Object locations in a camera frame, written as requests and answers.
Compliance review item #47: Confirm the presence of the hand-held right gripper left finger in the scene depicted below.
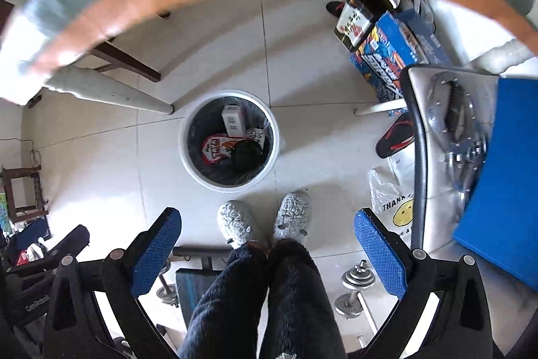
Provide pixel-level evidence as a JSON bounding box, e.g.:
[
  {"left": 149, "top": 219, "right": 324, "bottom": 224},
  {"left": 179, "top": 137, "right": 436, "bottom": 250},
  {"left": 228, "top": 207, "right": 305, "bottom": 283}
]
[{"left": 42, "top": 208, "right": 183, "bottom": 359}]

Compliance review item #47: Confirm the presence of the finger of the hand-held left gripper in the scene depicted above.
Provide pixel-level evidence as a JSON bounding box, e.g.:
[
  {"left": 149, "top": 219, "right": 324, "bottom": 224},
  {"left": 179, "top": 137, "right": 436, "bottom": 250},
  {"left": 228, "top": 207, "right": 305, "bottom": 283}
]
[
  {"left": 14, "top": 225, "right": 91, "bottom": 280},
  {"left": 6, "top": 217, "right": 49, "bottom": 254}
]

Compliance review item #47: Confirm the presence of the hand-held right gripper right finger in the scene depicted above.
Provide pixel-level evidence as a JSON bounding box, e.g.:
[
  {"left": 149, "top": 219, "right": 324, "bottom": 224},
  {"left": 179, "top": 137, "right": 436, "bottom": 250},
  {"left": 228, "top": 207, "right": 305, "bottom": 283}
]
[{"left": 354, "top": 208, "right": 492, "bottom": 359}]

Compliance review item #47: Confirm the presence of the white bin with black liner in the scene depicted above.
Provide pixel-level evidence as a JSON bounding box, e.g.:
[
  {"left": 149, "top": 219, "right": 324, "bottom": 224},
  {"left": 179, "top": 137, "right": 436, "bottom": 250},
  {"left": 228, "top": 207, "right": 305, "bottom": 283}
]
[{"left": 179, "top": 90, "right": 281, "bottom": 191}]

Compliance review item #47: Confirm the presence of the red snack packet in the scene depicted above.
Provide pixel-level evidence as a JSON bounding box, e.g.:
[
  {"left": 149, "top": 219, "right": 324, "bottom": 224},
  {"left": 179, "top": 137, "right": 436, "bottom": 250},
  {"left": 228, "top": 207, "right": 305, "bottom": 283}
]
[{"left": 201, "top": 134, "right": 242, "bottom": 166}]

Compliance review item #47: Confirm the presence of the black round lid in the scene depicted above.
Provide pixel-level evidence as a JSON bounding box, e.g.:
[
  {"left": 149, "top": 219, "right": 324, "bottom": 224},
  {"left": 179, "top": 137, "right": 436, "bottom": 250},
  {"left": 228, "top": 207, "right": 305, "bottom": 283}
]
[{"left": 230, "top": 140, "right": 265, "bottom": 175}]

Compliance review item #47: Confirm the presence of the white green carton box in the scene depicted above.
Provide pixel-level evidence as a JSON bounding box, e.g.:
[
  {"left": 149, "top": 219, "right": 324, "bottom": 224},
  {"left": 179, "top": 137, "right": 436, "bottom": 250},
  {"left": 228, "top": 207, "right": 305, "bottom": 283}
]
[{"left": 221, "top": 104, "right": 248, "bottom": 137}]

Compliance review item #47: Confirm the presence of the metal dumbbell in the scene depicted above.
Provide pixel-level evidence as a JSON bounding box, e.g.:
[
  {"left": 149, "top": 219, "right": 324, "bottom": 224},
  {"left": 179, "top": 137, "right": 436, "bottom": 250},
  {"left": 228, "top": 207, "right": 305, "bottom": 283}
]
[
  {"left": 155, "top": 258, "right": 181, "bottom": 307},
  {"left": 334, "top": 262, "right": 379, "bottom": 336}
]

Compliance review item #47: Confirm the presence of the white plastic bag yellow smiley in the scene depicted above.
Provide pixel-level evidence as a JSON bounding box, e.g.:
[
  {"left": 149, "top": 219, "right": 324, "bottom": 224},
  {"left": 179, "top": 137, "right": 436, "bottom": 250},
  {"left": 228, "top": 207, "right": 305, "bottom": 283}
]
[{"left": 369, "top": 155, "right": 417, "bottom": 246}]

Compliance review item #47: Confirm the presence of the small wooden stool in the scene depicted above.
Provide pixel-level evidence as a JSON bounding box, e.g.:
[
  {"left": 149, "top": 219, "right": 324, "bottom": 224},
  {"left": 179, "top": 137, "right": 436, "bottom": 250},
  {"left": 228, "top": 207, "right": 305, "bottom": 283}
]
[{"left": 0, "top": 166, "right": 49, "bottom": 223}]

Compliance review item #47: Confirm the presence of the person's left leg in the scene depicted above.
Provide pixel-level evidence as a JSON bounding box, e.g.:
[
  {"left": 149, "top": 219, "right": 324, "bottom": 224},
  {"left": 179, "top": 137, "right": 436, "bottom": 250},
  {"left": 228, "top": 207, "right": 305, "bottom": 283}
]
[{"left": 179, "top": 243, "right": 270, "bottom": 359}]

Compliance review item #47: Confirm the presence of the person's leg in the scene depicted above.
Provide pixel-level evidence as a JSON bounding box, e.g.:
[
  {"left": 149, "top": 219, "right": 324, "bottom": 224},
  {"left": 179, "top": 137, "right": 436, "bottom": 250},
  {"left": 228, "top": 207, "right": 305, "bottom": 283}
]
[
  {"left": 179, "top": 243, "right": 270, "bottom": 359},
  {"left": 256, "top": 239, "right": 347, "bottom": 359}
]

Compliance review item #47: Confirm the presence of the grey fuzzy slipper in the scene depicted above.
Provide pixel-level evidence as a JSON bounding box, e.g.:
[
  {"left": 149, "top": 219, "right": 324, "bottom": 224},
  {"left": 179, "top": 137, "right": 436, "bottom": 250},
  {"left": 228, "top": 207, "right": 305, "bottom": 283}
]
[
  {"left": 216, "top": 200, "right": 258, "bottom": 248},
  {"left": 272, "top": 191, "right": 312, "bottom": 245}
]

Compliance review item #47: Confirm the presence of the person's right leg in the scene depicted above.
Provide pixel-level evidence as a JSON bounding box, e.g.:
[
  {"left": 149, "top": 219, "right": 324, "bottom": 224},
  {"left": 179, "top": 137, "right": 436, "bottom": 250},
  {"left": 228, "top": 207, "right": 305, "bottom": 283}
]
[{"left": 256, "top": 239, "right": 347, "bottom": 359}]

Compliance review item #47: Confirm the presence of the black red flip-flop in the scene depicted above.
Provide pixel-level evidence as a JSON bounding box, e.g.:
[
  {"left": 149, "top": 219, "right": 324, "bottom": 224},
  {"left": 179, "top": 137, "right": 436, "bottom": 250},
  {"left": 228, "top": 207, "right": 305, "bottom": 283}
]
[
  {"left": 325, "top": 1, "right": 347, "bottom": 20},
  {"left": 375, "top": 113, "right": 417, "bottom": 160}
]

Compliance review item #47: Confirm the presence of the white table leg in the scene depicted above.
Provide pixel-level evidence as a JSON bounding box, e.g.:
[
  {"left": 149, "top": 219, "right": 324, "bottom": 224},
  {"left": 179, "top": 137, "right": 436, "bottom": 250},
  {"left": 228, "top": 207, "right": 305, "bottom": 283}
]
[
  {"left": 42, "top": 67, "right": 175, "bottom": 116},
  {"left": 354, "top": 39, "right": 538, "bottom": 116}
]

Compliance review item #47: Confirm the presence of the blue colourful printed box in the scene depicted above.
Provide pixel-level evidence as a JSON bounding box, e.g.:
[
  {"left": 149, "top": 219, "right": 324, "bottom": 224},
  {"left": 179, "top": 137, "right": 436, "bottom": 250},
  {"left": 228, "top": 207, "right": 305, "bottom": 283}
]
[{"left": 350, "top": 11, "right": 455, "bottom": 103}]

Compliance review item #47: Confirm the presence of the black box with printed label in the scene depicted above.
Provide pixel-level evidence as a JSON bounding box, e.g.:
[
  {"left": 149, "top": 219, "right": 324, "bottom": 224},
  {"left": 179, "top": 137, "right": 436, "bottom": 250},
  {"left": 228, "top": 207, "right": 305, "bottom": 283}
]
[{"left": 334, "top": 0, "right": 396, "bottom": 50}]

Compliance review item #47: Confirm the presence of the black cable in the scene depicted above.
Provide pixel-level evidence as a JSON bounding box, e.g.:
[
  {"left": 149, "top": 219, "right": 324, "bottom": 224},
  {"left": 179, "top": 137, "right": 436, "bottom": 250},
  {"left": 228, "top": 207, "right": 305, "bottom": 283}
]
[{"left": 0, "top": 136, "right": 43, "bottom": 175}]

